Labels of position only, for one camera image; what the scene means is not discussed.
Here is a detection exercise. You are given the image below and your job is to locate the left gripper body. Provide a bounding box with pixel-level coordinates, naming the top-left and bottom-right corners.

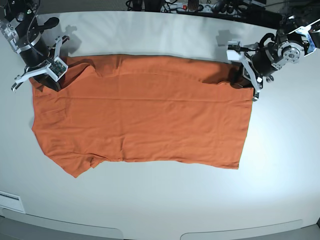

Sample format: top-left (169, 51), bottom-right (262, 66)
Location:
top-left (251, 49), bottom-right (277, 77)

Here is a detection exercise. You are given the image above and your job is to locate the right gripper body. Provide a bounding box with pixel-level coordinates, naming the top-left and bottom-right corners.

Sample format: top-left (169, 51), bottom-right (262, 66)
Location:
top-left (19, 37), bottom-right (50, 72)

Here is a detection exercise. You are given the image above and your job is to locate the orange T-shirt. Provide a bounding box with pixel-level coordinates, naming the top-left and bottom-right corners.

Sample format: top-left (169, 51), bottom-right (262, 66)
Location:
top-left (31, 54), bottom-right (253, 177)

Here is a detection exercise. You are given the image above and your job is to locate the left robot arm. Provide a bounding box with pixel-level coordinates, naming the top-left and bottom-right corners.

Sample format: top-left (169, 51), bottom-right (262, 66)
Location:
top-left (226, 13), bottom-right (320, 93)

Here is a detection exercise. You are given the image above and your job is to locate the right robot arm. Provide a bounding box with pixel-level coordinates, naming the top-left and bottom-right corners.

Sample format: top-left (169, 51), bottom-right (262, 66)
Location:
top-left (0, 0), bottom-right (70, 92)

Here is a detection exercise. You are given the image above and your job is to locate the black equipment box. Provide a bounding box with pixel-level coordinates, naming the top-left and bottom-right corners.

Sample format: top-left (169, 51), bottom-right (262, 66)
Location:
top-left (246, 10), bottom-right (283, 30)

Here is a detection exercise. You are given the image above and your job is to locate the white power strip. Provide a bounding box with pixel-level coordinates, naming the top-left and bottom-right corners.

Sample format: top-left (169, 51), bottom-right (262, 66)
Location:
top-left (160, 0), bottom-right (239, 17)

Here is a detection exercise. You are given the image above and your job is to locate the white label plate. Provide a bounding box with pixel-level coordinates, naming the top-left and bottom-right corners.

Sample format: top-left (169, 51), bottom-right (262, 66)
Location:
top-left (0, 191), bottom-right (26, 214)

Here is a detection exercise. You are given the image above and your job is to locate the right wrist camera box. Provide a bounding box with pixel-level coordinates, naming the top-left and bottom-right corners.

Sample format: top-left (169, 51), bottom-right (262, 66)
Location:
top-left (48, 56), bottom-right (69, 82)

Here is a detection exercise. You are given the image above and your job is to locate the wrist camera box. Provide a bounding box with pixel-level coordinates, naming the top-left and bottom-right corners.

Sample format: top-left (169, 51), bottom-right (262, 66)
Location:
top-left (226, 41), bottom-right (241, 62)
top-left (48, 56), bottom-right (69, 82)

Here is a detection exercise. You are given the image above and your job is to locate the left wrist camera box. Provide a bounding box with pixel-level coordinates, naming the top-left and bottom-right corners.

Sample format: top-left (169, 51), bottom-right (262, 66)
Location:
top-left (226, 41), bottom-right (241, 62)

